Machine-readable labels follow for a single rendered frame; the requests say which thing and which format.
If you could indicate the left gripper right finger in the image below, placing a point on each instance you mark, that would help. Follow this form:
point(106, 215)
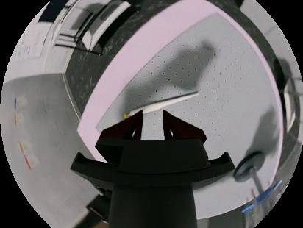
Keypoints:
point(180, 129)

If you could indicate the grey rectangular mat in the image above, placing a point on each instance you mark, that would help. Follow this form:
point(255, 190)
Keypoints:
point(236, 106)

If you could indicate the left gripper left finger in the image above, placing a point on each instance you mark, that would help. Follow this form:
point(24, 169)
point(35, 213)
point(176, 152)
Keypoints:
point(125, 128)

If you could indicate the blue carousel stand with black round base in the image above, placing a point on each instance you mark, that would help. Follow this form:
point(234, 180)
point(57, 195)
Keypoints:
point(255, 161)

